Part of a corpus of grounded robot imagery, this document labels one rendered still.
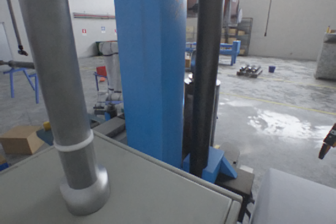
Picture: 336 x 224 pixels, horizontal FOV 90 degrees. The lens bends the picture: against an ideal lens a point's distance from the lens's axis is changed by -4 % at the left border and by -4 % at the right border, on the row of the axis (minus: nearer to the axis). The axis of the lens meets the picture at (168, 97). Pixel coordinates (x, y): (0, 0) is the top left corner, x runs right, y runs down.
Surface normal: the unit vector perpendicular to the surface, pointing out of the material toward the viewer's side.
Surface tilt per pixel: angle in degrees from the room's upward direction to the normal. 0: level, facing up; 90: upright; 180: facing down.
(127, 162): 0
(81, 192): 0
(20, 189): 0
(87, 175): 90
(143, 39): 90
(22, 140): 90
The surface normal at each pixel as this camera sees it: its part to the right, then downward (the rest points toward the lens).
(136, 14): -0.54, 0.31
